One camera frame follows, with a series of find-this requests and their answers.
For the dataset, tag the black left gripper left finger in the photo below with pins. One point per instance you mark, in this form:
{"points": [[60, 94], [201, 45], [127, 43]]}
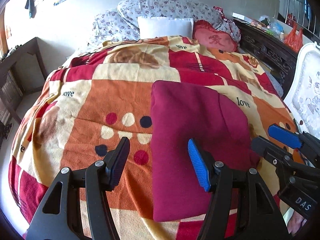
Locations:
{"points": [[58, 215]]}

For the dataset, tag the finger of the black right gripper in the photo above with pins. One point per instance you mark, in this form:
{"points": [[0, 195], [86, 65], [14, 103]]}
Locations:
{"points": [[307, 144], [279, 157]]}

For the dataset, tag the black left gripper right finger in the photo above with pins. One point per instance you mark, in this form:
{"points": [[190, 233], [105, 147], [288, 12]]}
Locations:
{"points": [[257, 217]]}

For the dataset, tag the dark red sweater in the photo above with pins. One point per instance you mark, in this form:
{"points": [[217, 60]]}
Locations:
{"points": [[181, 112]]}

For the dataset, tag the person's right hand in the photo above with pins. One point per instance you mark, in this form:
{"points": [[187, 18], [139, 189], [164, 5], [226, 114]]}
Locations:
{"points": [[295, 223]]}

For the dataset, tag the white ornate chair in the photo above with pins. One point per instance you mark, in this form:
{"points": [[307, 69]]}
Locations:
{"points": [[303, 96]]}

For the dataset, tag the dark carved wooden headboard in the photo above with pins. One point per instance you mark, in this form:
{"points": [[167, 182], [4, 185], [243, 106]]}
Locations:
{"points": [[279, 58]]}

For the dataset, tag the red plastic bag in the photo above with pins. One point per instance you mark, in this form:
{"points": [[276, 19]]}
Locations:
{"points": [[293, 40]]}

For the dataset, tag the red orange patterned blanket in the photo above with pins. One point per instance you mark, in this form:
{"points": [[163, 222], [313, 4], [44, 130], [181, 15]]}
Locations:
{"points": [[93, 100]]}

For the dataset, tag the red heart cushion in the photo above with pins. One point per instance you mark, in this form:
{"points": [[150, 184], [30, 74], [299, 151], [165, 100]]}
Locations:
{"points": [[208, 36]]}

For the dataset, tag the dark wooden side table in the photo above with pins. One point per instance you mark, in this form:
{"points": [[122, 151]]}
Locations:
{"points": [[8, 66]]}

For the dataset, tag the white pillow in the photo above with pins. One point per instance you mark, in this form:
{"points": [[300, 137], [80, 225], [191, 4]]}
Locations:
{"points": [[152, 27]]}

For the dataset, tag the floral quilt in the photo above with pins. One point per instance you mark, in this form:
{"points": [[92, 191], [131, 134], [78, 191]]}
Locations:
{"points": [[120, 23]]}

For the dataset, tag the dark hanging cloth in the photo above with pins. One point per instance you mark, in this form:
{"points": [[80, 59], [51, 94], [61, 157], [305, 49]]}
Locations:
{"points": [[30, 6]]}

